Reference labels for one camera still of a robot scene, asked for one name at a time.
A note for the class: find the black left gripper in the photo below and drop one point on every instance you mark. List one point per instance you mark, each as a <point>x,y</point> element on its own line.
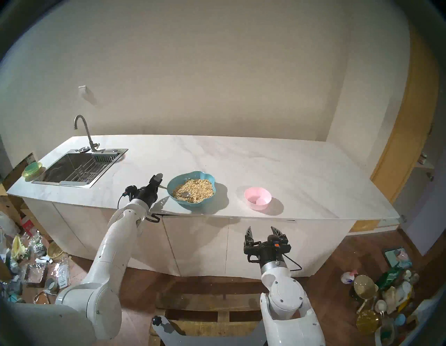
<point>146,196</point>

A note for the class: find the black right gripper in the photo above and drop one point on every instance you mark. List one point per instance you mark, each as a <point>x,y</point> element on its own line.
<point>259,252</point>

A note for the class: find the metal spoon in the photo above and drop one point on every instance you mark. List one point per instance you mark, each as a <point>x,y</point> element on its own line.
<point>186,194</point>

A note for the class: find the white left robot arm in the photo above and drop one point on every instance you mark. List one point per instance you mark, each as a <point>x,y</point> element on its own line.
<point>111,240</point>

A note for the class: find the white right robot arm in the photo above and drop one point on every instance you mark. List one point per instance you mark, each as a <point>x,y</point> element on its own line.
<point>285,296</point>

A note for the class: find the blue flower-shaped bowl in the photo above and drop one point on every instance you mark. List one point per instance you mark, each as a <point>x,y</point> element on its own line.
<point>174,181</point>

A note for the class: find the pink plastic bowl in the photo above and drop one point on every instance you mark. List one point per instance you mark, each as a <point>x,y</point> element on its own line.
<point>258,200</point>

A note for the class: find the olive strainer bowl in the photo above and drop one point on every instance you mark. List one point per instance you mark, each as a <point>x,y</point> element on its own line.
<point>365,286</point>

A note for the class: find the blue-white ceramic bowl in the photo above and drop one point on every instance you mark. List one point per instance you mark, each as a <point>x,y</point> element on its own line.
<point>40,249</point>

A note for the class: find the large oat flakes heap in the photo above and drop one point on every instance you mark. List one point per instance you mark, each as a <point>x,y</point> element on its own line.
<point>200,190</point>

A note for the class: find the white counter cabinet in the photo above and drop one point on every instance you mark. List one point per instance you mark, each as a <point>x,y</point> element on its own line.
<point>202,240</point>

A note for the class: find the steel sink drain rack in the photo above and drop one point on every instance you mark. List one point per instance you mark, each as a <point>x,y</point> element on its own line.
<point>85,172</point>

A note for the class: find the round steel sink cap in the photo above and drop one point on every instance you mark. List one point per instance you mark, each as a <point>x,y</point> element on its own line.
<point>83,150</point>

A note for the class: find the steel gooseneck faucet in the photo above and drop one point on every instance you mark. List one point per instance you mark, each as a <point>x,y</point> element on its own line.
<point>89,137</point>

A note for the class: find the wooden pallet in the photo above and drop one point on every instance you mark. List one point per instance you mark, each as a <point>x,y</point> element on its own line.
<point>209,301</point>

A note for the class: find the white bottle pink cap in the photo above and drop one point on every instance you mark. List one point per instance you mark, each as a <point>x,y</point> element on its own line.
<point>347,278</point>

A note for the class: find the stainless steel sink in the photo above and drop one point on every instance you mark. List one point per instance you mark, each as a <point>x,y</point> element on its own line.
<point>59,167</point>

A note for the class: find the wicker basket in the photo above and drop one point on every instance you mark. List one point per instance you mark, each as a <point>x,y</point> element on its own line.
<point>55,250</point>

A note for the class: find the green and yellow dish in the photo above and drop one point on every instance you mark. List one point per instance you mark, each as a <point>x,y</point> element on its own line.
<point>32,169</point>

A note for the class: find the black framed tablet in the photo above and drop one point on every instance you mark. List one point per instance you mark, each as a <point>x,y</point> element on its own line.
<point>392,256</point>

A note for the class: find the green snack bag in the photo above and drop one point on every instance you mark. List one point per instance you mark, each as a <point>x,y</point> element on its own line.
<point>388,277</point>

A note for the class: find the clear packaged bag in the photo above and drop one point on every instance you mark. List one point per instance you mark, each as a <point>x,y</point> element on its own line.
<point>62,275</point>

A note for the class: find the yellow glass plate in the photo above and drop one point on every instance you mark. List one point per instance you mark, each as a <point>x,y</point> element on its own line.
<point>367,321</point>

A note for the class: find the black star knob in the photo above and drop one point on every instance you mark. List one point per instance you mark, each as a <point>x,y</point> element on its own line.
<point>157,321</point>

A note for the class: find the red box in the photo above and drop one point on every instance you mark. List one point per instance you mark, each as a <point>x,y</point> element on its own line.
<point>28,226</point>

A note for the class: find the small white ladle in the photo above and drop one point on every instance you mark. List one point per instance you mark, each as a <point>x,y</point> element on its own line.
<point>380,306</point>

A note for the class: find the grey tape roll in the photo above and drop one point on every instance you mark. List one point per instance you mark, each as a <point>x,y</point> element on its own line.
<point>55,287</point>

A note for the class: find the white plastic jug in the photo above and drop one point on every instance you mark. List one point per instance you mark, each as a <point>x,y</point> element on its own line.
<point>404,289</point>

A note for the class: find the yellow-green bag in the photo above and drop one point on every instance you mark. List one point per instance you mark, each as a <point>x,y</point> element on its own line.
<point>17,247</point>

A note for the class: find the white plastic bag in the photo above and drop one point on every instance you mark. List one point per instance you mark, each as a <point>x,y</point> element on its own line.
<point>7,225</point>

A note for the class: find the white container green contents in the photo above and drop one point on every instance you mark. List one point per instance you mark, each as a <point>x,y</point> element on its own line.
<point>385,335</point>

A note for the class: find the blue cup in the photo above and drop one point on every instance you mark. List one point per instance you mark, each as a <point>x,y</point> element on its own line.
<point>400,320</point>

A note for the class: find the lavender door leaf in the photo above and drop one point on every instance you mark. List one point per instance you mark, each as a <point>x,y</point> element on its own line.
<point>425,223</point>

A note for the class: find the small dark-lidded jar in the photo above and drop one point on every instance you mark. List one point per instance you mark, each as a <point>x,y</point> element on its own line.
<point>422,158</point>

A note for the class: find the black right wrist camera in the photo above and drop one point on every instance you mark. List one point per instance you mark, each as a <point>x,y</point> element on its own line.
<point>275,242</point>

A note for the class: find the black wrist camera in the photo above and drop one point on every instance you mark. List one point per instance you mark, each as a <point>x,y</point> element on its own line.
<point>275,242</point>
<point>130,190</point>

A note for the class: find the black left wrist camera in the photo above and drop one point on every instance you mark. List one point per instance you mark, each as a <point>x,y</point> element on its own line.
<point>130,190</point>

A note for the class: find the white wall switch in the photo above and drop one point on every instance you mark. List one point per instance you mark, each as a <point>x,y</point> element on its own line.
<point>83,89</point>

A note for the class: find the yellow wooden door frame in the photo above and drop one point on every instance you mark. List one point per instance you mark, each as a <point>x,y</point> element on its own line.
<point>404,139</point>

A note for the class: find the small wall shelf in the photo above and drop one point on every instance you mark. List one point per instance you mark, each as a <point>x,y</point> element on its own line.
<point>424,166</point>

